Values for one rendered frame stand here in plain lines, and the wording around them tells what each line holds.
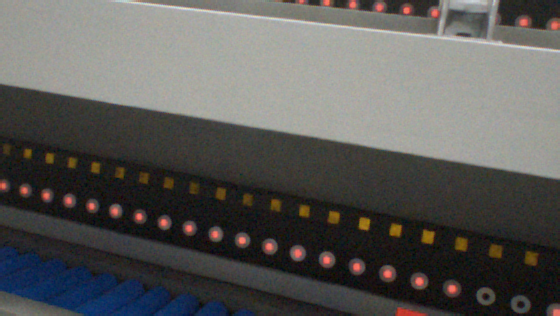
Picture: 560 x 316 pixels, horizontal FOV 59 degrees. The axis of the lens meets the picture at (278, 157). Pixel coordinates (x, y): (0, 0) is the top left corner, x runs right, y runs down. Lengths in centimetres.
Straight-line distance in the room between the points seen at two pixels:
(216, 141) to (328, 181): 10
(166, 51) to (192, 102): 2
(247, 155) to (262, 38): 21
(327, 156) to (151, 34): 20
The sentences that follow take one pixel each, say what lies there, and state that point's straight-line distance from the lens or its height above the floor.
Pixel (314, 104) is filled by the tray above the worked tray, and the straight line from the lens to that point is 20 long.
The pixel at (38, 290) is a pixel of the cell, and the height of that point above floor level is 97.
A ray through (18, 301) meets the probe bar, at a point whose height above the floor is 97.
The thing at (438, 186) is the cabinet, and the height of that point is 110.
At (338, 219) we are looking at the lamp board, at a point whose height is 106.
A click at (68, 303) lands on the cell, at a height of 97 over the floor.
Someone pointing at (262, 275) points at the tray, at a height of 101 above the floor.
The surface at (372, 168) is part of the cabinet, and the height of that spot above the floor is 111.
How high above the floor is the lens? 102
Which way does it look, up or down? 12 degrees up
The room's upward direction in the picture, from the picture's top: 14 degrees clockwise
